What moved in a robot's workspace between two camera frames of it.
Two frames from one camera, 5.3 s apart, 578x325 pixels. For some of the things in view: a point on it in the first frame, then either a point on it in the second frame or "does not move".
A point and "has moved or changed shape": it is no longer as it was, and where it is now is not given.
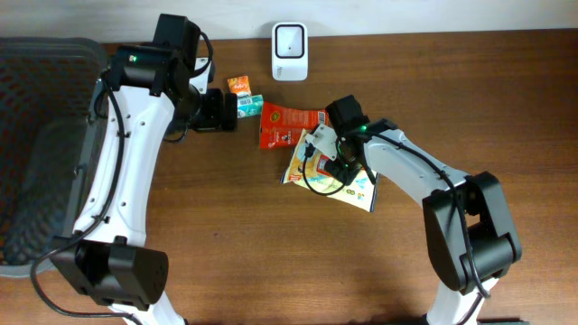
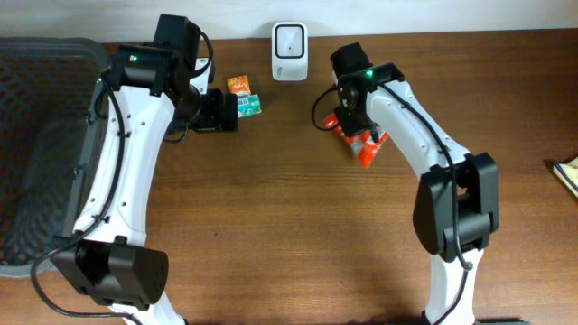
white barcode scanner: [290, 51] does not move
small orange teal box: [247, 105] does not move
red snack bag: [282, 125] has moved or changed shape
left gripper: [215, 119] does not move
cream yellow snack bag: [305, 170] -> [568, 174]
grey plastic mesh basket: [47, 93] does not move
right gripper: [347, 176] -> [349, 127]
